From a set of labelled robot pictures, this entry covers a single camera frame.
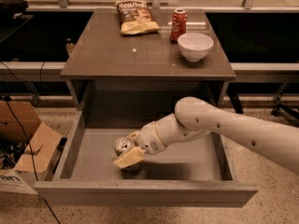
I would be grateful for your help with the brown chip bag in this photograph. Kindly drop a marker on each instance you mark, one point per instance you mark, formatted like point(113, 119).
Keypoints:
point(135, 17)

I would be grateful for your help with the white ceramic bowl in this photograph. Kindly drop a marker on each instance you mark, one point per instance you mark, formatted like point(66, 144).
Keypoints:
point(194, 46)

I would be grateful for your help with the red soda can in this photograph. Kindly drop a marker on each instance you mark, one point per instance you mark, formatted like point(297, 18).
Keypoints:
point(179, 20)

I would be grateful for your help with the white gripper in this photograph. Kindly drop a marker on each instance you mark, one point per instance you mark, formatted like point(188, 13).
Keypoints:
point(149, 139)

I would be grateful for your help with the silver green 7up can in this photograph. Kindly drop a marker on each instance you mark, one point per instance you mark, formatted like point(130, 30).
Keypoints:
point(122, 144)

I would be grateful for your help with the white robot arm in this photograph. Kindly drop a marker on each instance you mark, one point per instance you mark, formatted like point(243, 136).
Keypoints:
point(193, 118)

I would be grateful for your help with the black office chair base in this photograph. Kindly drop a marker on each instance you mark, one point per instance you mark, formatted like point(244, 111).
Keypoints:
point(281, 107)

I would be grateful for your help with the small glass bottle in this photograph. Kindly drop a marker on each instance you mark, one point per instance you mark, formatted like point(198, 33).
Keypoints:
point(69, 45)

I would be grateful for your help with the grey open top drawer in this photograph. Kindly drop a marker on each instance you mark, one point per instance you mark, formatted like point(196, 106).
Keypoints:
point(198, 173)

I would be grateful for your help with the grey counter cabinet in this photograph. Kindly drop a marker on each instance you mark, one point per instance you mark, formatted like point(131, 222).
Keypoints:
point(103, 53)

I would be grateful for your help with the brown cardboard box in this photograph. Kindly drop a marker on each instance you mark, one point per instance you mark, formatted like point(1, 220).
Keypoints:
point(28, 147)

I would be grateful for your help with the black bag on shelf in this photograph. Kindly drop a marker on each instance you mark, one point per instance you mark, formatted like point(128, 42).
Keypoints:
point(9, 9)

